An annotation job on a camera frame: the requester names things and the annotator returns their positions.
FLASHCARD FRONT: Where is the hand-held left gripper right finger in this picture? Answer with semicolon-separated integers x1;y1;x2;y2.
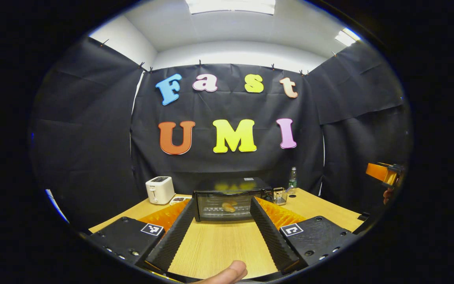
250;196;358;275

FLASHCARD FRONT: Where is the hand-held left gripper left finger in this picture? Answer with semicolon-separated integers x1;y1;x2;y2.
87;198;195;273

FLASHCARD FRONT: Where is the black electric oven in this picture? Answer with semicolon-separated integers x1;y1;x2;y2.
192;177;274;222

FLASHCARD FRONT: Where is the white toaster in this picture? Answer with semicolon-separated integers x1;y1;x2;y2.
145;176;176;205

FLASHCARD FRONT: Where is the clear water bottle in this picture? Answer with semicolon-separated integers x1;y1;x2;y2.
288;166;298;194

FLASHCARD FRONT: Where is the black backdrop cloth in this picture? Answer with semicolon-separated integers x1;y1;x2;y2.
30;37;413;231

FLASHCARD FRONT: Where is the small ceiling light panel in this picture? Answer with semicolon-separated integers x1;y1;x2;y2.
334;27;362;47

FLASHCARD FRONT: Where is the long ceiling light panel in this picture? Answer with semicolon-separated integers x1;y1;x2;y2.
185;0;276;16

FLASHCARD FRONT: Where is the metal wire basket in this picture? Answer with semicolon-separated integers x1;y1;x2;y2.
273;187;289;206

